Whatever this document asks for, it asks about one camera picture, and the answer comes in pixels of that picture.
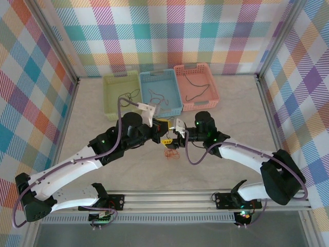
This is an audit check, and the thin orange cable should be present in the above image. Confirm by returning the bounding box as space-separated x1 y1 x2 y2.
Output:
164 148 181 160

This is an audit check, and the thin red-brown cable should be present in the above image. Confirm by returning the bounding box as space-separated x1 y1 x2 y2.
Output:
148 89 169 109

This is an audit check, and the thin dark green cable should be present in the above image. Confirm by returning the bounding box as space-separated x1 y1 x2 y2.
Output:
122 89 141 102

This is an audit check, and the thin black cable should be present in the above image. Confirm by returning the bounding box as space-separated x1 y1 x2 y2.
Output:
182 74 210 101

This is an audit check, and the green plastic basket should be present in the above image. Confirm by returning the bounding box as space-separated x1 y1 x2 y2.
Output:
102 70 143 121

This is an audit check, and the blue plastic basket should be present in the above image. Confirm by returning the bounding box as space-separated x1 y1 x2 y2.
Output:
139 68 184 120

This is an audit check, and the pink plastic basket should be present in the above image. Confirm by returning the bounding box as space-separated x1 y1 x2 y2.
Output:
173 62 221 112

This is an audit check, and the green left controller board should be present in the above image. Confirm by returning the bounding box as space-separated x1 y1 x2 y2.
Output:
88 210 114 223

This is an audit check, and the right controller board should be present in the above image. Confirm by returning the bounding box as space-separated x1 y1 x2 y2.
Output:
235 210 251 222

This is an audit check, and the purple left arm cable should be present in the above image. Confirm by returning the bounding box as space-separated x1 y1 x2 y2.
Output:
12 97 141 230

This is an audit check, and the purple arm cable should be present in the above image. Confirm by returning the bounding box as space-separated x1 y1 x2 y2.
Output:
182 130 308 228
12 97 141 230

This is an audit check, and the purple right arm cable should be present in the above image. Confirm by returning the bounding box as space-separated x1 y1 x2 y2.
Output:
182 130 308 228

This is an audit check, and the aluminium mounting rail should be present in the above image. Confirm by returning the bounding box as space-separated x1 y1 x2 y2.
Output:
38 189 313 214

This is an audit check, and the aluminium side rail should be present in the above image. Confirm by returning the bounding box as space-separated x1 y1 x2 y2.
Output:
47 78 81 178
255 74 308 192

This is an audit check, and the grey slotted cable duct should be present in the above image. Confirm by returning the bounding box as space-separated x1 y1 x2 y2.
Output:
41 213 236 224

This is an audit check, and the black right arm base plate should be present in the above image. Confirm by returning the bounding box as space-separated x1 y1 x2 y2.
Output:
214 191 263 210

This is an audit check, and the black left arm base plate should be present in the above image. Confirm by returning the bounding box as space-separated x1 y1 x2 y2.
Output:
78 194 125 212

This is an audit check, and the aluminium frame post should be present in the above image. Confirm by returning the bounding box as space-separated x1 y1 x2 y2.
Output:
30 0 81 84
256 0 302 81

